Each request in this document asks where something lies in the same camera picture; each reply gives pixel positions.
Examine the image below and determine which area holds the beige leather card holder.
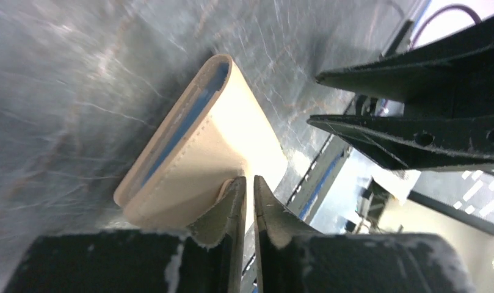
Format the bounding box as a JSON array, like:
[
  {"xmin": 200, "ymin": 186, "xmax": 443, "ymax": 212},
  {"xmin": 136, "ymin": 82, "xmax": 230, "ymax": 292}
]
[{"xmin": 114, "ymin": 54, "xmax": 288, "ymax": 228}]

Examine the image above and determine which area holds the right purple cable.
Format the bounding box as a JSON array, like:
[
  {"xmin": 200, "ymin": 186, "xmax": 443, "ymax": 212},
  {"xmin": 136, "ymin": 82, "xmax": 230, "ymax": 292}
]
[{"xmin": 410, "ymin": 4, "xmax": 483, "ymax": 47}]

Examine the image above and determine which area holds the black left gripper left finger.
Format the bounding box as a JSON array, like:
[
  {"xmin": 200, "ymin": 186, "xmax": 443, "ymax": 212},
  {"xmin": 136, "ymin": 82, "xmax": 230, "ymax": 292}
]
[{"xmin": 5, "ymin": 177, "xmax": 246, "ymax": 292}]

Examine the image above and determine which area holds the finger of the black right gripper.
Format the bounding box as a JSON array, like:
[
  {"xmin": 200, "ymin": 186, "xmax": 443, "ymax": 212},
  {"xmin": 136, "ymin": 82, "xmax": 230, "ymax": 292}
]
[
  {"xmin": 316, "ymin": 16, "xmax": 494, "ymax": 118},
  {"xmin": 307, "ymin": 115, "xmax": 494, "ymax": 171}
]

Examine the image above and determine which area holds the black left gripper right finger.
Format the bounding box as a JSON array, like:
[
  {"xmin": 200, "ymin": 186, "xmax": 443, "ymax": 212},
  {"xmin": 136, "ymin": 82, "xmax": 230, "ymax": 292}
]
[{"xmin": 253, "ymin": 176, "xmax": 476, "ymax": 292}]

